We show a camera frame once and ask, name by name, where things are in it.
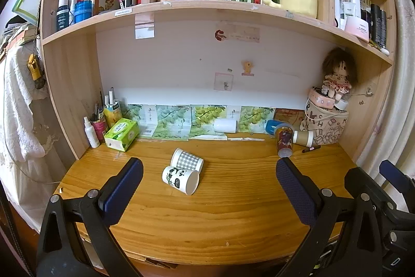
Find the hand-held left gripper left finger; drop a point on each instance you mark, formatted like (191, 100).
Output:
(120, 196)

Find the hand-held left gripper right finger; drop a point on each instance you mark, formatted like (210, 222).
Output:
(296, 196)

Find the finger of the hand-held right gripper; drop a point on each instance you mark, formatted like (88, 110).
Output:
(397, 174)
(366, 181)

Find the panda print paper cup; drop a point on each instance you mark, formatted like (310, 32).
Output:
(178, 179)

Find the grey plaid paper cup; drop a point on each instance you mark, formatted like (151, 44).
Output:
(188, 160)

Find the dark red paper cup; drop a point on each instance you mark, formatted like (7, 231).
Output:
(284, 142)

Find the brown paper cup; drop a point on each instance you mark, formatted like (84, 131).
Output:
(303, 137)

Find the blue cup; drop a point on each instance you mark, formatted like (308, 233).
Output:
(271, 127)

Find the plain white paper cup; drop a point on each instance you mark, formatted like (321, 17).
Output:
(225, 126)

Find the dark pen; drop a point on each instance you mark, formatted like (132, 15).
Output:
(311, 148)

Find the green tissue box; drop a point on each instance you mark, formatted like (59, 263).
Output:
(121, 134)

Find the letter printed fabric bag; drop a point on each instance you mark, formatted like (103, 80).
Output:
(324, 129)

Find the white spray bottle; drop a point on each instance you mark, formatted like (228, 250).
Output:
(90, 133)

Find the pink pen holder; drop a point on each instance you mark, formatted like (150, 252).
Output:
(100, 129)

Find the brown printed box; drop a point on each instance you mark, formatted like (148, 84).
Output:
(288, 117)

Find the green leaf printed card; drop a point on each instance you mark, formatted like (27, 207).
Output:
(171, 119)
(141, 114)
(206, 118)
(254, 117)

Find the pale patterned curtain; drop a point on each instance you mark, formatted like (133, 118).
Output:
(402, 85)

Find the pink round box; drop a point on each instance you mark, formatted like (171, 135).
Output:
(321, 100)

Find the brown haired doll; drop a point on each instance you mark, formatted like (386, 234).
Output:
(337, 74)

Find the white lace cloth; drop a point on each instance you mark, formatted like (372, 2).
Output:
(19, 108)

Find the black cosmetic bottles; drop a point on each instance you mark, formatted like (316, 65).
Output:
(378, 25)

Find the pink cosmetic jar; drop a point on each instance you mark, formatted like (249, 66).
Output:
(356, 28)

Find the yellow hanging toy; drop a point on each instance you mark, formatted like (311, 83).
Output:
(33, 66)

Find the white cosmetic tube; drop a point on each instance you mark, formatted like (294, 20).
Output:
(351, 9)

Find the blue jar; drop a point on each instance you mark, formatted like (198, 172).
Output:
(84, 11)

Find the dark blue bottle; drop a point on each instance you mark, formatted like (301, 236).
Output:
(62, 15)

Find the small white bottle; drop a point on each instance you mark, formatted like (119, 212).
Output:
(73, 9)

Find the wooden bookshelf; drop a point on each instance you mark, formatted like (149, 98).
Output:
(227, 9)

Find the bear wall sticker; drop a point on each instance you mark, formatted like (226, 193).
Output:
(248, 67)

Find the red wall sticker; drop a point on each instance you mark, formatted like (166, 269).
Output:
(220, 34)

